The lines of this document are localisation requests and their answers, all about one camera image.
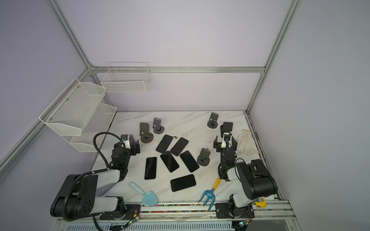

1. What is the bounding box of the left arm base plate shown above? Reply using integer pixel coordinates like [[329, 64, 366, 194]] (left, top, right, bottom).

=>
[[99, 197, 141, 220]]

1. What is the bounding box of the grey round phone stand back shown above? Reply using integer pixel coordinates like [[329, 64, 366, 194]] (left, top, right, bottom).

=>
[[152, 117, 165, 134]]

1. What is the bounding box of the white mesh two-tier shelf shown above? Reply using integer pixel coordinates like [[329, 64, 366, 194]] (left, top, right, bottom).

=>
[[39, 78, 117, 153]]

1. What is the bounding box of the white wire basket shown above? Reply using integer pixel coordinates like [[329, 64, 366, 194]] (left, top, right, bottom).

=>
[[101, 62, 151, 93]]

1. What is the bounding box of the yellow tape measure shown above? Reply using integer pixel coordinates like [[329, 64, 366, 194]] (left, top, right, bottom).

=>
[[254, 197, 267, 208]]

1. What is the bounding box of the aluminium front rail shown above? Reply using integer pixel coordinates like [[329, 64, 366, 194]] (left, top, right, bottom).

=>
[[56, 200, 297, 223]]

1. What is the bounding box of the teal garden trowel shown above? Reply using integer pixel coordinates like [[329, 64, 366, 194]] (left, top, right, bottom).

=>
[[129, 182, 158, 206]]

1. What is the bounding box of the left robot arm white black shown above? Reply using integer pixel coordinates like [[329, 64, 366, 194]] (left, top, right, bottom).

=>
[[50, 132, 140, 221]]

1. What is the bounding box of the white work glove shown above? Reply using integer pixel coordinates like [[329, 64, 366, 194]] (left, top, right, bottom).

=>
[[236, 130, 259, 156]]

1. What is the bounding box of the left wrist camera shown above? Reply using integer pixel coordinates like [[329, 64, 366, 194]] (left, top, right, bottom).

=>
[[120, 134, 131, 149]]

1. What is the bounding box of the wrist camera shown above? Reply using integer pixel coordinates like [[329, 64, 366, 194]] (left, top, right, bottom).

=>
[[120, 134, 131, 149], [221, 132, 232, 149]]

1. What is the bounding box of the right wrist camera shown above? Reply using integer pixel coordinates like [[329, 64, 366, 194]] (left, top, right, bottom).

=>
[[221, 132, 232, 149]]

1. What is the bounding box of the black corrugated cable left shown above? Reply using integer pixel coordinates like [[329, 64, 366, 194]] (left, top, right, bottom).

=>
[[62, 132, 125, 231]]

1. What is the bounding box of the black folding phone stand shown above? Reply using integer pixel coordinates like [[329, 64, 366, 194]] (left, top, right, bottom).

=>
[[220, 122, 233, 137]]

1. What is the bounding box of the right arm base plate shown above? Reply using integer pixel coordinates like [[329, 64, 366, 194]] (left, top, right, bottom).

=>
[[215, 194, 257, 219]]

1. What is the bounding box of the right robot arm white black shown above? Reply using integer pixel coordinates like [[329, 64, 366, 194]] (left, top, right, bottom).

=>
[[213, 130, 278, 208]]

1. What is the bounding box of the phone from stand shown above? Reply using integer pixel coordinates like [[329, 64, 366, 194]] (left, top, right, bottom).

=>
[[160, 151, 179, 173], [144, 157, 157, 180], [180, 151, 199, 173]]

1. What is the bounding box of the blue yellow garden fork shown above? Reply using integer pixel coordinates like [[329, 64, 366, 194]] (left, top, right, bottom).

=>
[[198, 177, 222, 212]]

